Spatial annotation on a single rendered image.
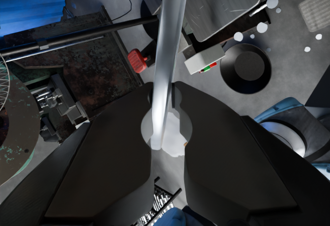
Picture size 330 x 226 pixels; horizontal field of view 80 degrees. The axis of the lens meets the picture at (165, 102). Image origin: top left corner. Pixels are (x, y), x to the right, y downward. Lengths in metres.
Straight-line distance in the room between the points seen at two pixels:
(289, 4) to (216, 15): 0.79
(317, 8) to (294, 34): 0.23
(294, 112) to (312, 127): 0.05
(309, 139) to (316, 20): 0.54
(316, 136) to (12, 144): 1.46
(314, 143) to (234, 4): 0.37
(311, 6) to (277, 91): 0.49
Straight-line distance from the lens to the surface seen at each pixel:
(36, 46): 1.18
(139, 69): 0.64
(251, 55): 1.26
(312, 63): 1.19
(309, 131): 0.57
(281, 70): 1.23
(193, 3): 0.42
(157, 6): 0.60
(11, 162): 1.51
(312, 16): 0.98
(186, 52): 0.67
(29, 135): 1.52
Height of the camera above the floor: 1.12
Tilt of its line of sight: 37 degrees down
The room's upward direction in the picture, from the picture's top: 121 degrees counter-clockwise
